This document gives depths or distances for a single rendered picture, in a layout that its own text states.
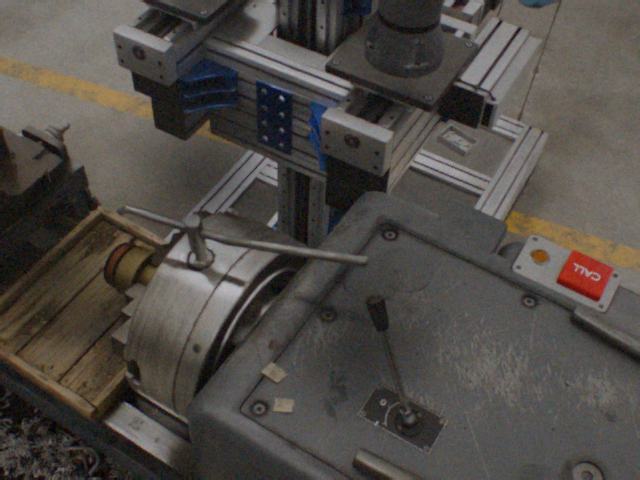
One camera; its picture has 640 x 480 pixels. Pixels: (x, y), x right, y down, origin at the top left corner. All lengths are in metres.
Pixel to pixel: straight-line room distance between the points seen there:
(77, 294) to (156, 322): 0.47
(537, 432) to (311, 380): 0.27
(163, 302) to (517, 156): 1.90
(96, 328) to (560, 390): 0.83
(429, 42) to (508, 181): 1.27
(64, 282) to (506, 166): 1.68
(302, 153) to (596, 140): 1.78
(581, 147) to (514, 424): 2.38
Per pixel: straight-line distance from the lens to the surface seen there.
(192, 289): 1.06
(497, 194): 2.63
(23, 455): 1.73
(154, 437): 1.36
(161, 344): 1.08
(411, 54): 1.47
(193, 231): 1.01
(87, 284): 1.53
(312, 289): 1.02
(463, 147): 2.79
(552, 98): 3.45
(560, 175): 3.11
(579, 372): 1.01
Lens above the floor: 2.07
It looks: 50 degrees down
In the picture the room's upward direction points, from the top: 3 degrees clockwise
